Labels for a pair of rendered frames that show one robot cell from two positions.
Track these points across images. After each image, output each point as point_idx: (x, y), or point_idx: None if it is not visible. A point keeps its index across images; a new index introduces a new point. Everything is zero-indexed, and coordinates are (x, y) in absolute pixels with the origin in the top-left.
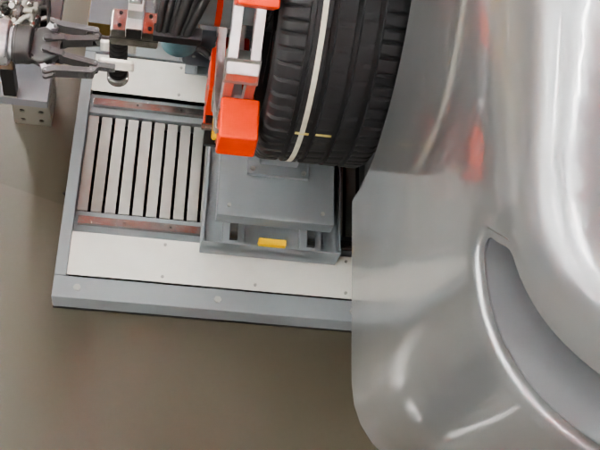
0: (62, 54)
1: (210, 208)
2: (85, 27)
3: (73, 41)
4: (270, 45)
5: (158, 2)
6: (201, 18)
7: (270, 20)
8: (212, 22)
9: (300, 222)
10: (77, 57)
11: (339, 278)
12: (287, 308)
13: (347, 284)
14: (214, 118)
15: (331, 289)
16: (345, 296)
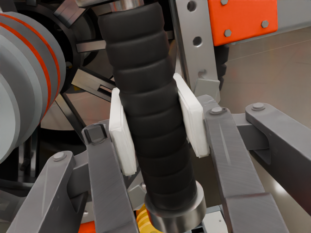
0: (255, 194)
1: None
2: (43, 187)
3: (131, 207)
4: (74, 114)
5: (1, 69)
6: (49, 68)
7: (36, 131)
8: (56, 73)
9: (191, 231)
10: (230, 151)
11: (210, 226)
12: None
13: (213, 221)
14: (202, 92)
15: (221, 229)
16: (222, 220)
